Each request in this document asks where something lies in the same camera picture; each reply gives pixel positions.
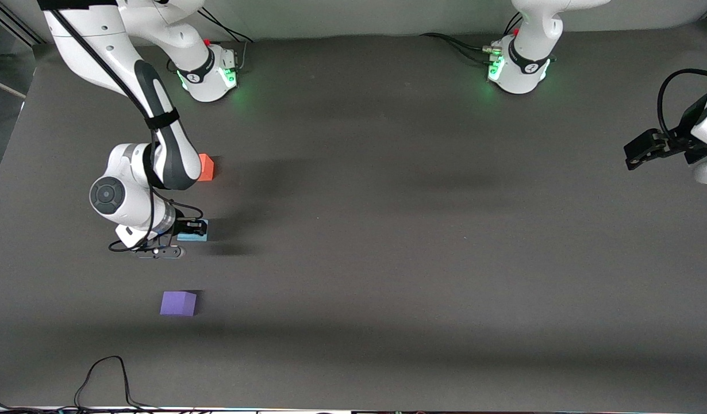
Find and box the purple foam block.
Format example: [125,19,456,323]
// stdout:
[160,291,198,317]

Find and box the black looped floor cable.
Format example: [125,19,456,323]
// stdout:
[0,355,176,414]

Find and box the black arm base cable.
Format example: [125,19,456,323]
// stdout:
[199,7,256,72]
[420,32,495,63]

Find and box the thin pale rod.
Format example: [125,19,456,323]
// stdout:
[0,76,28,98]

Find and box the black left arm base cable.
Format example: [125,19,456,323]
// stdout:
[420,32,495,63]

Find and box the black right arm base cable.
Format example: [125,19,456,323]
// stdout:
[199,7,256,72]

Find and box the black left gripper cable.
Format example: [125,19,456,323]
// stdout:
[657,69,707,136]

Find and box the dark grey table mat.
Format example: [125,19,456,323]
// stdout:
[0,20,707,412]

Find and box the light blue foam block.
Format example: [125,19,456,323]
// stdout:
[177,218,210,243]

